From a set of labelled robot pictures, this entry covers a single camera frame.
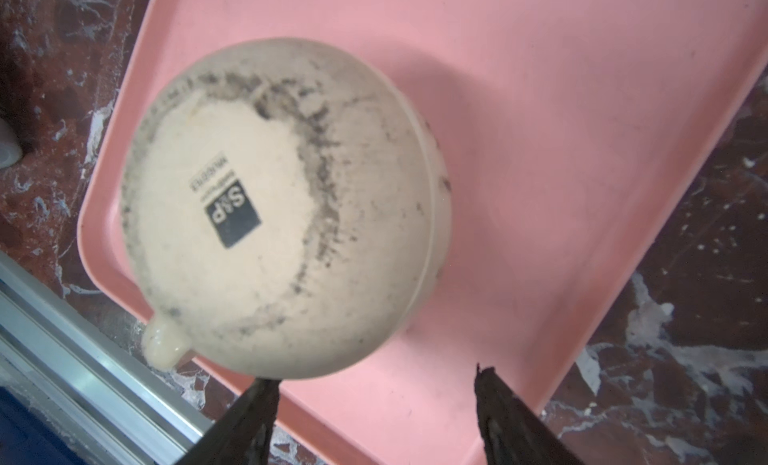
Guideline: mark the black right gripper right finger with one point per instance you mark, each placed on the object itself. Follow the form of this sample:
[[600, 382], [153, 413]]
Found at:
[[512, 434]]

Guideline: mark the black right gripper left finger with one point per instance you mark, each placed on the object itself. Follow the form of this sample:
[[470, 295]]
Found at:
[[243, 434]]

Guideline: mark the beige ceramic teapot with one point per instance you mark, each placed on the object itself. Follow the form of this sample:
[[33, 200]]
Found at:
[[285, 211]]

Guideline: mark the silver spray bottle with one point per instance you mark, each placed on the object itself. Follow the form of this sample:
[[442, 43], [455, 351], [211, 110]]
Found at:
[[10, 149]]

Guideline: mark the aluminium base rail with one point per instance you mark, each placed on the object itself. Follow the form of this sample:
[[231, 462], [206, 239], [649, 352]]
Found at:
[[95, 394]]

